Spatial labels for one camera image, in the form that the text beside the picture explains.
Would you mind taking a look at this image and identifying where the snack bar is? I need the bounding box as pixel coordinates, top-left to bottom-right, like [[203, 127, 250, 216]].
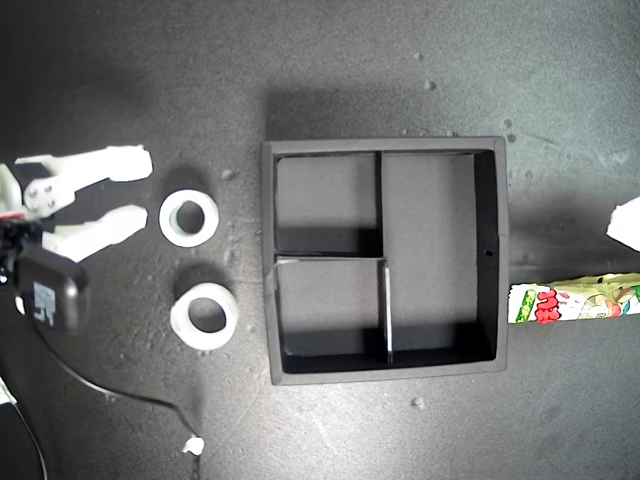
[[507, 271, 640, 326]]

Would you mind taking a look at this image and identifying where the white tape roll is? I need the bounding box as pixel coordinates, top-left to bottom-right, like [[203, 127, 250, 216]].
[[169, 281, 239, 351], [158, 188, 220, 247]]

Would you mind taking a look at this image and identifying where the black tray with wells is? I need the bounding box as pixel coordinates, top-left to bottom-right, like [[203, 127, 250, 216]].
[[260, 135, 510, 386]]

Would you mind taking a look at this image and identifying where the small black camera box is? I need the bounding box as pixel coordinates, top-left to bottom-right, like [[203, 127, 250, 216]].
[[13, 253, 92, 335]]

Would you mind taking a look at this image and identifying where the black camera cable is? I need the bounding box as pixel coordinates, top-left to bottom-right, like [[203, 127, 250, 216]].
[[32, 324, 202, 480]]

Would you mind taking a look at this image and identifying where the thin black cable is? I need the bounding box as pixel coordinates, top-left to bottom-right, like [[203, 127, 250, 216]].
[[0, 397, 50, 480]]

